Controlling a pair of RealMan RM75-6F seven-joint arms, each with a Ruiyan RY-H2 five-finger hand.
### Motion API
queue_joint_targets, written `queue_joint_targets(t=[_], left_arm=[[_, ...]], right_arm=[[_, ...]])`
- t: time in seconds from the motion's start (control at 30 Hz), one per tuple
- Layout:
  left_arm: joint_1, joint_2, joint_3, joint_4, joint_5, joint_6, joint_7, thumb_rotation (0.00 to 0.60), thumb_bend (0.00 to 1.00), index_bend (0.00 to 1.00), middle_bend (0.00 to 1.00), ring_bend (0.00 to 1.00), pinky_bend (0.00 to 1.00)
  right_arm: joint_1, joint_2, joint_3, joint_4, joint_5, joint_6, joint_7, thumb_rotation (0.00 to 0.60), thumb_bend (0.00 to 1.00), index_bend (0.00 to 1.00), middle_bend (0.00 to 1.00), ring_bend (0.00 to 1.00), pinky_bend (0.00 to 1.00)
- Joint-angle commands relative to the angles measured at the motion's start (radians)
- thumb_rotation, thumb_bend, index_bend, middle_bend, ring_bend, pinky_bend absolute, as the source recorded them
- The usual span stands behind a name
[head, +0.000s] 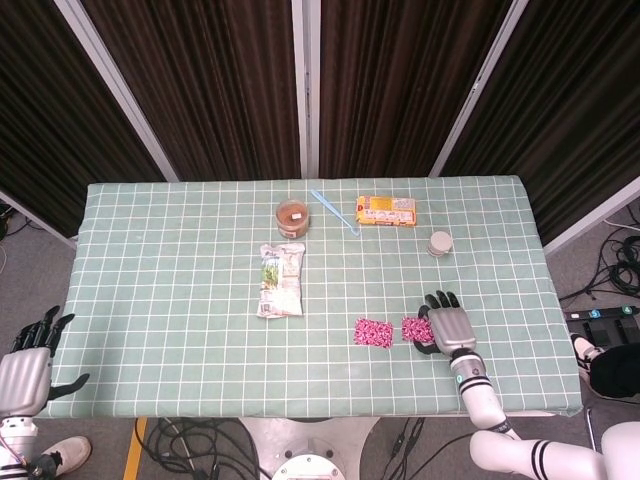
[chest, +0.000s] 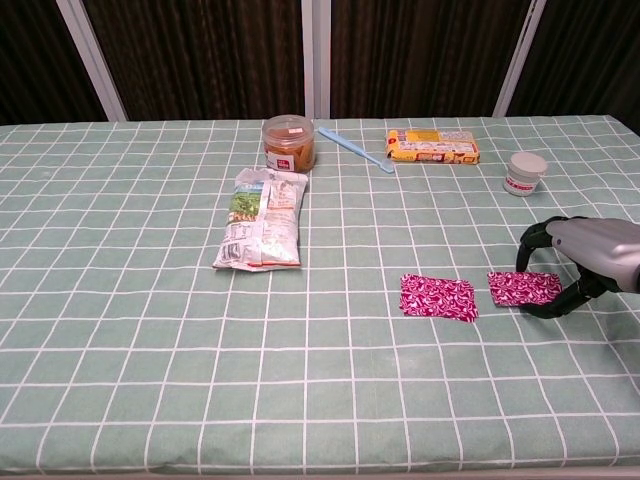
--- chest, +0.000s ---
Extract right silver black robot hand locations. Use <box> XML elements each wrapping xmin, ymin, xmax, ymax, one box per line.
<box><xmin>514</xmin><ymin>215</ymin><xmax>640</xmax><ymax>320</ymax></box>

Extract magenta patterned packet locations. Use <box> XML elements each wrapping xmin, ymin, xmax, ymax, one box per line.
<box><xmin>398</xmin><ymin>272</ymin><xmax>479</xmax><ymax>326</ymax></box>
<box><xmin>487</xmin><ymin>270</ymin><xmax>563</xmax><ymax>308</ymax></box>

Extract small white lidded jar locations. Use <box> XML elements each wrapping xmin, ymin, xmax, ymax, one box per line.
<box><xmin>501</xmin><ymin>151</ymin><xmax>548</xmax><ymax>200</ymax></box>

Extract dark brown curtain panel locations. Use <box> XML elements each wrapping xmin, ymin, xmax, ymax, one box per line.
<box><xmin>0</xmin><ymin>0</ymin><xmax>109</xmax><ymax>126</ymax></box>
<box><xmin>82</xmin><ymin>0</ymin><xmax>306</xmax><ymax>121</ymax></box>
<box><xmin>329</xmin><ymin>0</ymin><xmax>527</xmax><ymax>120</ymax></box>
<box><xmin>505</xmin><ymin>0</ymin><xmax>640</xmax><ymax>132</ymax></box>

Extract yellow snack box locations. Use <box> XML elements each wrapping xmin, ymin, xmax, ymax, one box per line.
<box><xmin>385</xmin><ymin>128</ymin><xmax>483</xmax><ymax>167</ymax></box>

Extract light blue toothbrush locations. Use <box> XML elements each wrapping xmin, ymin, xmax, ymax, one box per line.
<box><xmin>317</xmin><ymin>126</ymin><xmax>397</xmax><ymax>175</ymax></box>

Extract clear plastic jar brown snacks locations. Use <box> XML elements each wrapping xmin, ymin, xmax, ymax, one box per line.
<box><xmin>262</xmin><ymin>114</ymin><xmax>317</xmax><ymax>175</ymax></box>

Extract white green snack bag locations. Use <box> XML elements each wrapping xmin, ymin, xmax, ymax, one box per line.
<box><xmin>211</xmin><ymin>166</ymin><xmax>310</xmax><ymax>273</ymax></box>

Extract green white checked tablecloth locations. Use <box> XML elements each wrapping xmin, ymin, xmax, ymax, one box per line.
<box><xmin>0</xmin><ymin>115</ymin><xmax>640</xmax><ymax>474</ymax></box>

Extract white metal partition post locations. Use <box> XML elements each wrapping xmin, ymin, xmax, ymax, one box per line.
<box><xmin>492</xmin><ymin>0</ymin><xmax>547</xmax><ymax>118</ymax></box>
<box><xmin>54</xmin><ymin>0</ymin><xmax>129</xmax><ymax>122</ymax></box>
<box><xmin>301</xmin><ymin>0</ymin><xmax>332</xmax><ymax>121</ymax></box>

